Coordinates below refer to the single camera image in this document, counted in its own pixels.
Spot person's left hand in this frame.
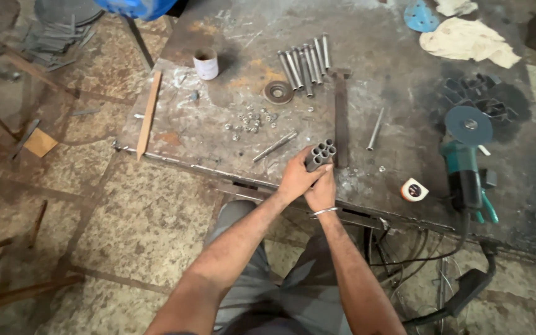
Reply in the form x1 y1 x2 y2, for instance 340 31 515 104
276 145 334 206

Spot person's right hand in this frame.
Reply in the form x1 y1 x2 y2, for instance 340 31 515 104
303 168 338 213

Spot bundle of short metal tubes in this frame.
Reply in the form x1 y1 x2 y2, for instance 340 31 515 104
305 138 337 173

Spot silver wrist bangle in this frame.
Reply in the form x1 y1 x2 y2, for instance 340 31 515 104
309 207 339 220

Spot thick metal rod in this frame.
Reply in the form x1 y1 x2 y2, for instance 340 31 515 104
252 130 299 163

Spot thin metal rod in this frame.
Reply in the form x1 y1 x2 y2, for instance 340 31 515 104
366 107 385 152

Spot white orange tape measure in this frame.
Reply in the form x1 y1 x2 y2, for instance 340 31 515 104
400 178 430 203

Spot heap of small metal nuts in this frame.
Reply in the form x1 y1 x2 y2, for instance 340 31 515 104
224 105 279 141

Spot round metal grinding disc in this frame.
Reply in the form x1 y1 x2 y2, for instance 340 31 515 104
263 80 295 106

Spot row of long metal tubes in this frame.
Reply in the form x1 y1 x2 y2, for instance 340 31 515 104
277 32 332 99

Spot grey trousers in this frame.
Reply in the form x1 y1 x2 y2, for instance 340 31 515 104
205 200 355 335

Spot green angle grinder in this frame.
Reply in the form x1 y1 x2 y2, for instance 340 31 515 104
439 105 494 212

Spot white cylindrical cup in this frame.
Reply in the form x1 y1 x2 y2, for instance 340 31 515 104
193 47 219 81

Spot heap of black metal pieces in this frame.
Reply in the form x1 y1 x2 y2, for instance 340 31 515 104
442 73 520 123

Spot black welding electrode holder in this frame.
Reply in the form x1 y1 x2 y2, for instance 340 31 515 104
403 242 498 326

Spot blue sanding disc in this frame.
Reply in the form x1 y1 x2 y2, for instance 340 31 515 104
403 0 440 34

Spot long wooden stick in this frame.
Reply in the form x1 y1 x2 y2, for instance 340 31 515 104
136 70 163 162

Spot large cream cloth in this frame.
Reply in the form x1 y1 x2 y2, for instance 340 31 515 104
419 17 522 69

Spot small cream cloth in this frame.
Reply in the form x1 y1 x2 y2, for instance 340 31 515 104
435 0 479 17

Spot blue plastic container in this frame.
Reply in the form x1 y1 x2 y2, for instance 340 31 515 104
93 0 178 22

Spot brown cardboard piece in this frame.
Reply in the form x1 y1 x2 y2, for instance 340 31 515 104
22 127 59 158

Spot heap of grey metal strips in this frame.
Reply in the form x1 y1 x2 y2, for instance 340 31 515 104
20 14 97 72

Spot dark round metal plate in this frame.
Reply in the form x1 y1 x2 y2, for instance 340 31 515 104
34 0 106 27

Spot rusty metal bar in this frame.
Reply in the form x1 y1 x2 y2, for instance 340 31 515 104
0 274 85 315

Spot black power cable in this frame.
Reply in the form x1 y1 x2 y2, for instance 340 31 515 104
369 210 471 268

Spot green handled pliers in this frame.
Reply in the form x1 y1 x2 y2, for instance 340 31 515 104
474 188 500 225

